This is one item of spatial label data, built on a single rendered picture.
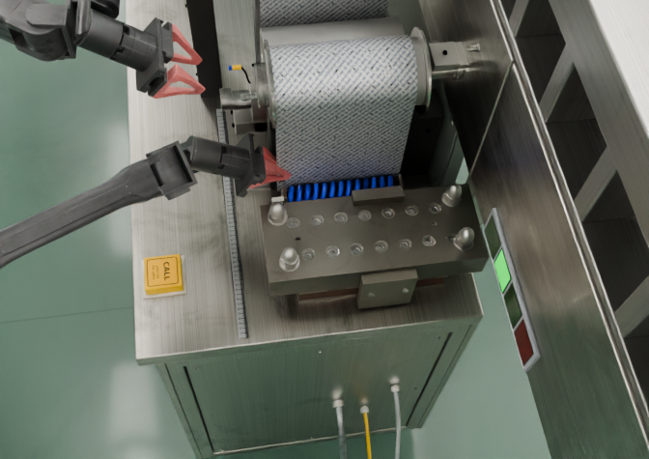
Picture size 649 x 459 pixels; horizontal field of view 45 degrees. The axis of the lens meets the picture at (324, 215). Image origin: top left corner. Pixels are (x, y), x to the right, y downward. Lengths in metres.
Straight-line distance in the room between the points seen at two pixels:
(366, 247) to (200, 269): 0.34
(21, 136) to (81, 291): 0.67
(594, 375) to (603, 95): 0.34
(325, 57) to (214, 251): 0.48
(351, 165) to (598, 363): 0.64
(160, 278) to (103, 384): 0.98
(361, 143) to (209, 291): 0.41
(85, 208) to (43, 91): 1.84
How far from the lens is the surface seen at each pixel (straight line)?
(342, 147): 1.39
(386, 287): 1.41
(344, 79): 1.27
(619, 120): 0.89
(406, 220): 1.44
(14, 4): 1.20
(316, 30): 1.43
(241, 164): 1.37
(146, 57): 1.19
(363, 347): 1.57
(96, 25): 1.16
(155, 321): 1.50
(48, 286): 2.62
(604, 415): 1.01
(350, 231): 1.42
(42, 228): 1.22
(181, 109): 1.75
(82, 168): 2.82
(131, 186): 1.27
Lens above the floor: 2.27
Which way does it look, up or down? 60 degrees down
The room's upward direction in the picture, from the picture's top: 5 degrees clockwise
